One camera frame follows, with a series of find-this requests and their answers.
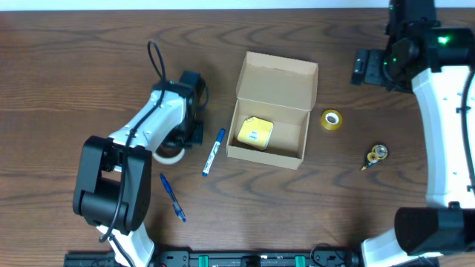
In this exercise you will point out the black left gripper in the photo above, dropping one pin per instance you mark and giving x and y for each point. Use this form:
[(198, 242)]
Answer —
[(197, 130)]

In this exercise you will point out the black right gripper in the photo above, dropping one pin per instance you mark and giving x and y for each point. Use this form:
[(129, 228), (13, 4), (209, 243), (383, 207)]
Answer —
[(364, 67)]

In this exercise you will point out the white masking tape roll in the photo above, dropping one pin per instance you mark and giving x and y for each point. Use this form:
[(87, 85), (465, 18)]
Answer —
[(168, 156)]

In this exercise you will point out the yellow clear tape roll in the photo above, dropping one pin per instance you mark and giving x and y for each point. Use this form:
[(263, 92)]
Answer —
[(331, 120)]

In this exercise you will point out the cardboard box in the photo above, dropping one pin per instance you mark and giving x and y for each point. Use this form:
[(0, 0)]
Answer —
[(281, 91)]

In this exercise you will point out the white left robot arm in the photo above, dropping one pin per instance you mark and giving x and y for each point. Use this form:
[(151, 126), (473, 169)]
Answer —
[(113, 185)]

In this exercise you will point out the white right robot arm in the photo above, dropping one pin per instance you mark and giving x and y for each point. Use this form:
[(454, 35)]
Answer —
[(436, 65)]

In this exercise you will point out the blue white marker pen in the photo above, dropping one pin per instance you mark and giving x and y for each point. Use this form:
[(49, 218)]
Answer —
[(213, 152)]

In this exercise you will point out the yellow sticky note pad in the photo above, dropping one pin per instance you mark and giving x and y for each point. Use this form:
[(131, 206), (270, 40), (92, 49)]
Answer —
[(256, 132)]

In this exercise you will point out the blue ballpoint pen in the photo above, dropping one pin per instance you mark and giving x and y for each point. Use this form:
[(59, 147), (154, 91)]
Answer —
[(176, 206)]

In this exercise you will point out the black mounting rail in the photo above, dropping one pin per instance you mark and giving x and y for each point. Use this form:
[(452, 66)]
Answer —
[(322, 257)]

